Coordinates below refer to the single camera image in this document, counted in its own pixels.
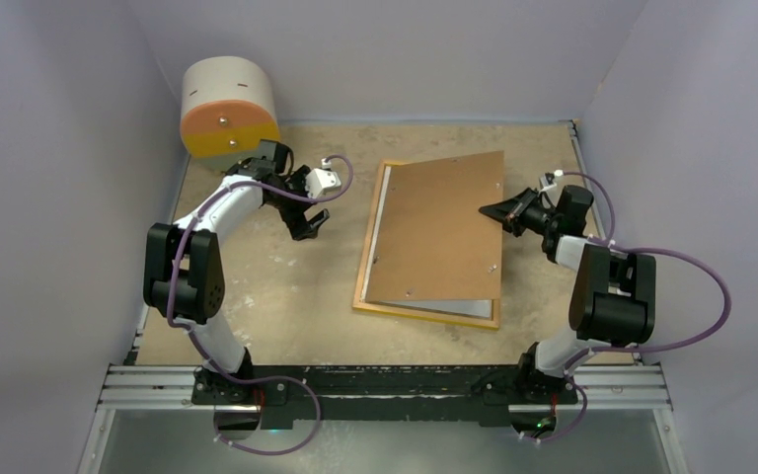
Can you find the yellow wooden picture frame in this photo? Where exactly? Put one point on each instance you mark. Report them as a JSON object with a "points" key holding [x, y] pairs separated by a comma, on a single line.
{"points": [[429, 254]]}

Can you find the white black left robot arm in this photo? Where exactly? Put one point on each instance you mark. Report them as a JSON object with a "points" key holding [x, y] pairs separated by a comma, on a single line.
{"points": [[183, 272]]}

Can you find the brown frame backing board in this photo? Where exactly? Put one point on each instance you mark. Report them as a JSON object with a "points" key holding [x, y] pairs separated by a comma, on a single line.
{"points": [[433, 244]]}

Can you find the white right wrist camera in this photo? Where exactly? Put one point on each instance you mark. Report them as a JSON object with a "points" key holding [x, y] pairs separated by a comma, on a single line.
{"points": [[549, 181]]}

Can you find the white orange yellow drawer cabinet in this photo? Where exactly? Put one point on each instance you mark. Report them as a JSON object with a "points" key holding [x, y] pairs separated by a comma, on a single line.
{"points": [[227, 108]]}

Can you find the building and sky photo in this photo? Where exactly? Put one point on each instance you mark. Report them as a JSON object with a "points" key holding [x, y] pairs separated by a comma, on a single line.
{"points": [[474, 313]]}

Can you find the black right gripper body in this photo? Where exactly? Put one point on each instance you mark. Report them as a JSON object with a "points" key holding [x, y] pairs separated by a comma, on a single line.
{"points": [[539, 218]]}

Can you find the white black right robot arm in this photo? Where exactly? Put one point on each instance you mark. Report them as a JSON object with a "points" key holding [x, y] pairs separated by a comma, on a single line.
{"points": [[612, 299]]}

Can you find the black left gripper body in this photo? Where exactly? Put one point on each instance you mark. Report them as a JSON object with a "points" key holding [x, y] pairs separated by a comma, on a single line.
{"points": [[291, 208]]}

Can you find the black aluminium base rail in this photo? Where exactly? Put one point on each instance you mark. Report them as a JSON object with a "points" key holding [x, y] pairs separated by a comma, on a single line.
{"points": [[483, 394]]}

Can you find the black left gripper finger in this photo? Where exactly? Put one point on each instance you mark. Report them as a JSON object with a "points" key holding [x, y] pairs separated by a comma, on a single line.
{"points": [[300, 229], [317, 221]]}

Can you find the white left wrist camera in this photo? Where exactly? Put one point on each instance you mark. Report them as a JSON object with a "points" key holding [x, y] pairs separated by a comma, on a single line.
{"points": [[322, 183]]}

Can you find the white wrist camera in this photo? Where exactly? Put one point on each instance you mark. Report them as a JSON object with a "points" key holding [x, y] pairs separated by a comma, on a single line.
{"points": [[549, 181], [322, 183]]}

